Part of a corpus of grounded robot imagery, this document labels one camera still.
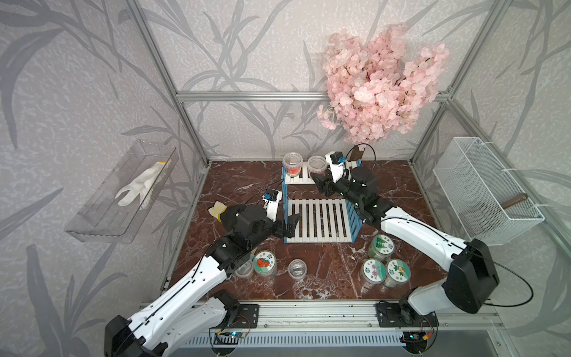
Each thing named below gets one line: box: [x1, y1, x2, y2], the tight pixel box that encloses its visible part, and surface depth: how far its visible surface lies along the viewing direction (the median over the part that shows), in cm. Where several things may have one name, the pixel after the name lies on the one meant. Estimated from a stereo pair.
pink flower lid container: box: [359, 258, 388, 289], surface depth 77 cm
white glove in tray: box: [114, 159, 173, 211], surface depth 68 cm
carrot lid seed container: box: [382, 258, 412, 289], surface depth 77 cm
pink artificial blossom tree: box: [317, 23, 450, 151], surface depth 75 cm
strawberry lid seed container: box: [252, 249, 278, 277], surface depth 79 cm
